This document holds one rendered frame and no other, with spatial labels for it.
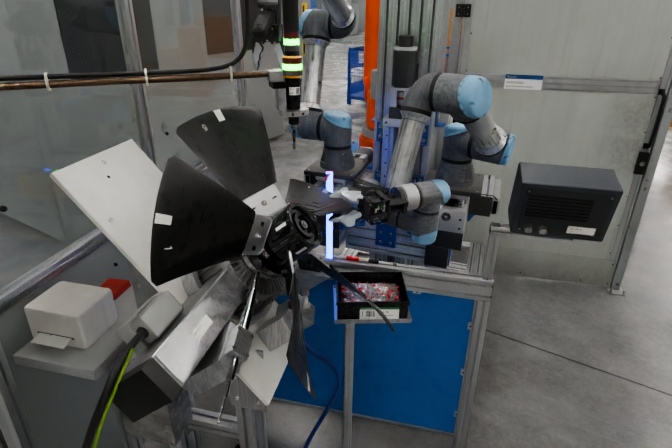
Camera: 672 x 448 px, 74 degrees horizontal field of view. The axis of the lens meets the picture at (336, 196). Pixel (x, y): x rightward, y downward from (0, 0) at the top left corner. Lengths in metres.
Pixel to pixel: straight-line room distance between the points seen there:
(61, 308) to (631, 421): 2.28
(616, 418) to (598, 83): 1.68
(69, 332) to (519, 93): 2.42
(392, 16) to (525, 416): 1.81
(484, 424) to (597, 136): 1.69
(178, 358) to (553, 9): 2.48
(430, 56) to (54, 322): 1.54
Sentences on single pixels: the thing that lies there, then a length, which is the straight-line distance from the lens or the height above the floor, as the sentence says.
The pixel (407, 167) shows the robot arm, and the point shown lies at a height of 1.23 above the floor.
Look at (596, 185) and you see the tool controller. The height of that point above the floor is 1.23.
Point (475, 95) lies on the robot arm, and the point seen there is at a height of 1.45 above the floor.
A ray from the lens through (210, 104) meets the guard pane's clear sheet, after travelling 2.22.
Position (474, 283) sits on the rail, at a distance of 1.57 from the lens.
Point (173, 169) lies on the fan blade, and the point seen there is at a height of 1.41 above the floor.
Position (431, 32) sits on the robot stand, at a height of 1.58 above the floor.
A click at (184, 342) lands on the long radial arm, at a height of 1.12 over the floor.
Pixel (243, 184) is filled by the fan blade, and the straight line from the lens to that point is 1.08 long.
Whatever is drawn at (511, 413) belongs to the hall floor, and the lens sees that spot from 2.37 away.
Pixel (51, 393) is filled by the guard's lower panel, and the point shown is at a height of 0.63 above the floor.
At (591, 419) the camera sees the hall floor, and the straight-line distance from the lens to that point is 2.49.
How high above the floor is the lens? 1.69
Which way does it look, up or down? 23 degrees down
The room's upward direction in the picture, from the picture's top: straight up
